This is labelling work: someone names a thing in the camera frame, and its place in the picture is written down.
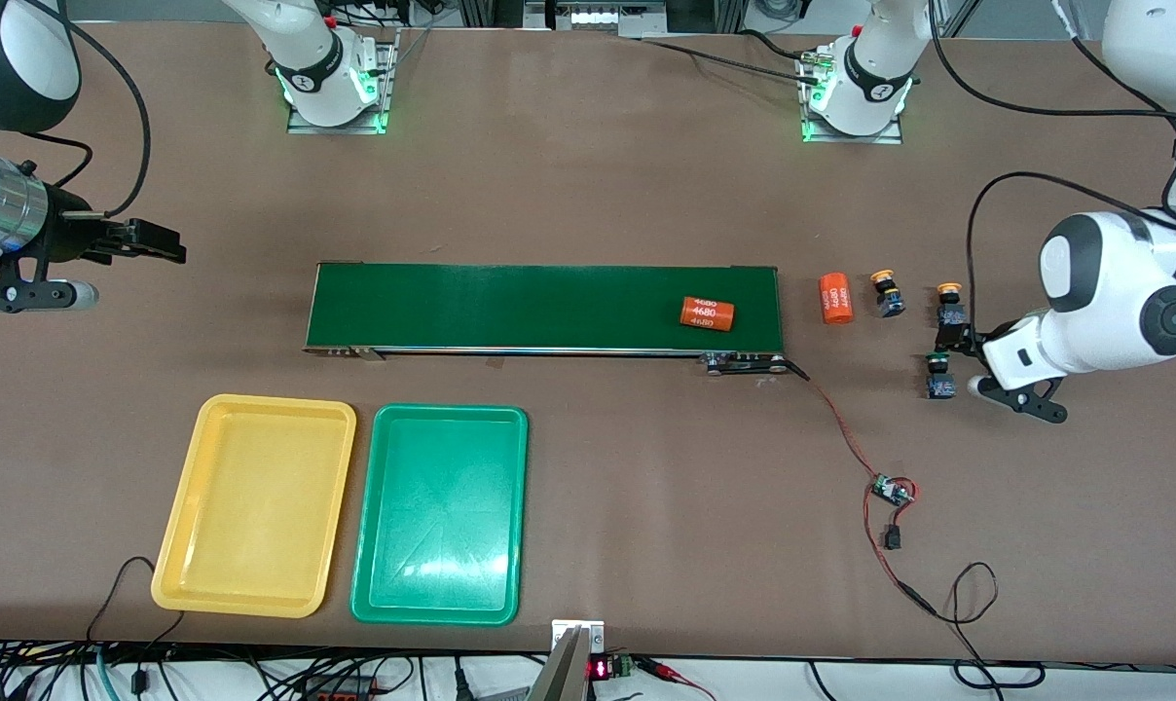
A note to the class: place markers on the yellow plastic tray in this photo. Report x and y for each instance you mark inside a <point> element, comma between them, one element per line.
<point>257,506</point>

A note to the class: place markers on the control box with white lights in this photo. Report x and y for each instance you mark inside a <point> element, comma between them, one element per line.
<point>598,15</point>

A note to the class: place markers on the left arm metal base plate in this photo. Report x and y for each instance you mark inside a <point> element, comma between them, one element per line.
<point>856,138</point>

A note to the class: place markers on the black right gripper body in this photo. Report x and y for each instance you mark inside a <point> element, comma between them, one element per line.
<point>65,237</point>

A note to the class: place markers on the orange cylinder with white print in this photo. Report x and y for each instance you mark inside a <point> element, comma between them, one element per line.
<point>708,313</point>
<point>837,298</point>

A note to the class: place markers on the red LED display module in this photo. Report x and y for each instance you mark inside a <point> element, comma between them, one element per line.
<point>609,668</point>

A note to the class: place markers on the red clip lead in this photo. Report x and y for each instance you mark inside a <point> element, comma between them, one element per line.
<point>671,672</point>

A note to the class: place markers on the yellow push button switch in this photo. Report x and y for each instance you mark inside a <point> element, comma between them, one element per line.
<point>887,295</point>
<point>951,310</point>

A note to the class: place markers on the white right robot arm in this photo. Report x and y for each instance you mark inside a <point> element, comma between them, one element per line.
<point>306,54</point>

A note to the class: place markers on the green conveyor belt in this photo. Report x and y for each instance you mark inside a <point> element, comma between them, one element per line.
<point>549,307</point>

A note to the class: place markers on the small green circuit board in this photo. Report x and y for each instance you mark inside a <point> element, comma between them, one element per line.
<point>890,490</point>

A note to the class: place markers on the green plastic tray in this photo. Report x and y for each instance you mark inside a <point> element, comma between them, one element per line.
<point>442,516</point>

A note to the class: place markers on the red terminal block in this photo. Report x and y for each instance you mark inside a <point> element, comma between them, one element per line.
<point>340,689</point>

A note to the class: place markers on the small black connector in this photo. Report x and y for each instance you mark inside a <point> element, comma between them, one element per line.
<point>893,537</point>

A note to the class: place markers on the green push button switch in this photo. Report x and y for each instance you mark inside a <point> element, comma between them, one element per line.
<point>939,382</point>

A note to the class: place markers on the grey camera pole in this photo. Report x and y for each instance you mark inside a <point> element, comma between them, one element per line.
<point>561,672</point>

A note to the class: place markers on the silver mounting bracket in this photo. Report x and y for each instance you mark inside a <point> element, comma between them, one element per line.
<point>593,633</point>

